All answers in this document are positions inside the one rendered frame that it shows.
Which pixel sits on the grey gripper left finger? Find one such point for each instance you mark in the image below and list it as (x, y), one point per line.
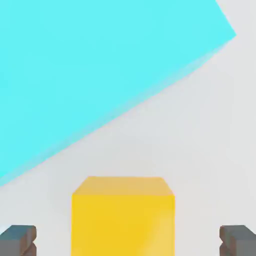
(16, 241)

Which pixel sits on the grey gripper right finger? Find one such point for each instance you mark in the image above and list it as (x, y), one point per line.
(240, 241)

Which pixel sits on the small yellow cube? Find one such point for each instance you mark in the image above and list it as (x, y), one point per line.
(123, 220)

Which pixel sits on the large cyan box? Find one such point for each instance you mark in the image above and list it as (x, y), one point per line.
(90, 66)

